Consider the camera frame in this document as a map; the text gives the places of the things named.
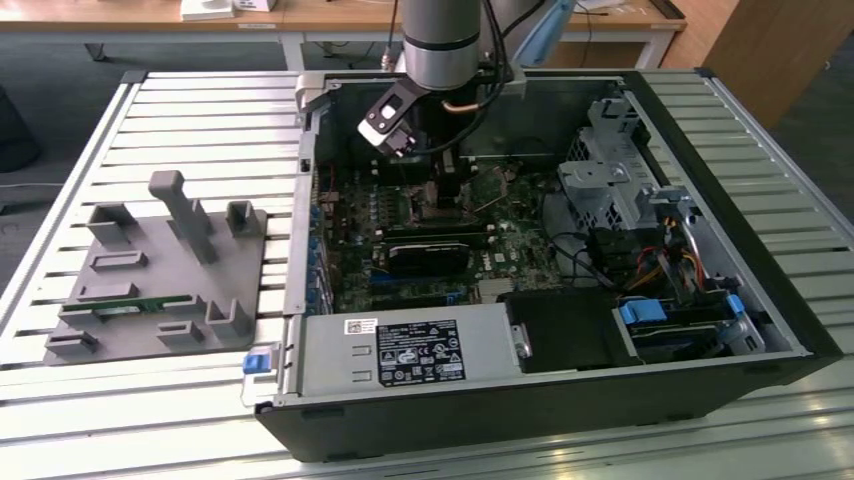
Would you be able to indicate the black open PC case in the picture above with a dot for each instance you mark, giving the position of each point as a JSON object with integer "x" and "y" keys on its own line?
{"x": 534, "y": 420}

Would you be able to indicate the green RAM stick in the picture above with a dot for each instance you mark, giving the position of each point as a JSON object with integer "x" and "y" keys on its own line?
{"x": 160, "y": 302}

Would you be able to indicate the black CPU socket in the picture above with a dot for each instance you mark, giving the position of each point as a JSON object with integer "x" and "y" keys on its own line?
{"x": 421, "y": 205}

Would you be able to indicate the blue plastic bay clip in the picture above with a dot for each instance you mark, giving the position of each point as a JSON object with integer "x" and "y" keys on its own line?
{"x": 735, "y": 306}

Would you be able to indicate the blue disk carrier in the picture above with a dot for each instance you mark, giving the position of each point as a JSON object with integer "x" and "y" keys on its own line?
{"x": 642, "y": 312}

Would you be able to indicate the black plastic air shroud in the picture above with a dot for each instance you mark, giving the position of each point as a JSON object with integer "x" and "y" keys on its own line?
{"x": 567, "y": 330}

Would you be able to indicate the black RAM slot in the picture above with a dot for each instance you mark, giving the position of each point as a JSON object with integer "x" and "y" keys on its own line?
{"x": 414, "y": 165}
{"x": 434, "y": 229}
{"x": 434, "y": 239}
{"x": 414, "y": 176}

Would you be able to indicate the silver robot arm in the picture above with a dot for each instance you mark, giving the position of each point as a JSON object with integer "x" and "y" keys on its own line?
{"x": 441, "y": 45}

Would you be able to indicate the grey plastic parts rack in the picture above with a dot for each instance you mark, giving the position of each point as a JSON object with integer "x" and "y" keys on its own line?
{"x": 154, "y": 280}

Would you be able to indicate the silver square CPU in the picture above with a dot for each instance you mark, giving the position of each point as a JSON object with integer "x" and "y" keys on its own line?
{"x": 430, "y": 216}

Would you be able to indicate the long wooden desk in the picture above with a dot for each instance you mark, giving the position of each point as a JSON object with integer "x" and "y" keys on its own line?
{"x": 134, "y": 22}

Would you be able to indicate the green motherboard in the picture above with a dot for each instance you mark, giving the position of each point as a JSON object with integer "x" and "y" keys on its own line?
{"x": 514, "y": 245}

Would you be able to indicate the small silver heatsink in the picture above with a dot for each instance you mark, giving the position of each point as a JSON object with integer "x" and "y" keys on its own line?
{"x": 495, "y": 289}

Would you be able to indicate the blue case latch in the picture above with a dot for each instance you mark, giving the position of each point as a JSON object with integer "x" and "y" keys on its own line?
{"x": 256, "y": 362}

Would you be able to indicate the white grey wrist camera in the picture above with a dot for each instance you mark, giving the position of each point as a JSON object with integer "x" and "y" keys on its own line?
{"x": 387, "y": 120}

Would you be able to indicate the grey power supply with label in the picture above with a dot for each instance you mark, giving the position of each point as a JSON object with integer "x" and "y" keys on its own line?
{"x": 334, "y": 350}

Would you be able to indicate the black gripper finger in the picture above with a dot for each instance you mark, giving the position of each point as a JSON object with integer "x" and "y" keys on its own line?
{"x": 441, "y": 182}
{"x": 457, "y": 182}

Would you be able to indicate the wooden cabinet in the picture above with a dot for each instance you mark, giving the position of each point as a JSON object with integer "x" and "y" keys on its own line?
{"x": 781, "y": 55}

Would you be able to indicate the white box with blue print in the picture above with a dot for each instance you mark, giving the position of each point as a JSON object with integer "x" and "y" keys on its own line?
{"x": 254, "y": 5}

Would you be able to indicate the silver metal drive cage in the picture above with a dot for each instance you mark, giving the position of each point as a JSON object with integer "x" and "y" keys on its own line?
{"x": 601, "y": 190}

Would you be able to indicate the black graphics card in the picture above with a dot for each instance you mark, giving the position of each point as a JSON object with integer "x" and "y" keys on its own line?
{"x": 427, "y": 260}

